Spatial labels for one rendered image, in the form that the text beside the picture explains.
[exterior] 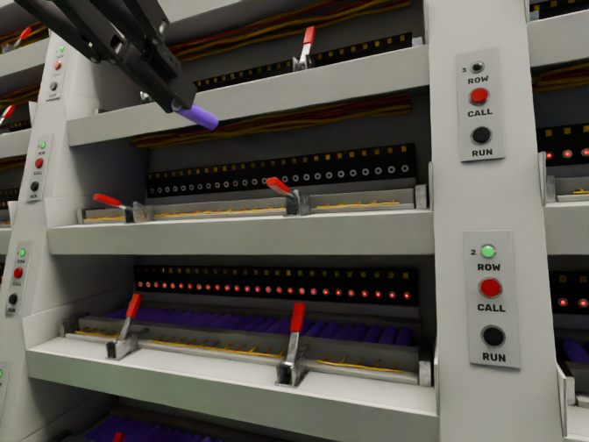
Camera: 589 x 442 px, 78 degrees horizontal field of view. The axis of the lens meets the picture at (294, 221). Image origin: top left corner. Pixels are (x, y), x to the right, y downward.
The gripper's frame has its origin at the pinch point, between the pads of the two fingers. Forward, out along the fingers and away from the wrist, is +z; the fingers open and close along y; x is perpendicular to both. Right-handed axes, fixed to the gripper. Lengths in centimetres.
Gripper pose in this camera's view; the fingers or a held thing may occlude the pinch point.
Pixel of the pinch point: (161, 77)
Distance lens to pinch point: 42.5
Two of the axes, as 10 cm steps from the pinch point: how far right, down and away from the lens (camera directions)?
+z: 3.7, 4.2, 8.3
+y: -9.2, 0.3, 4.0
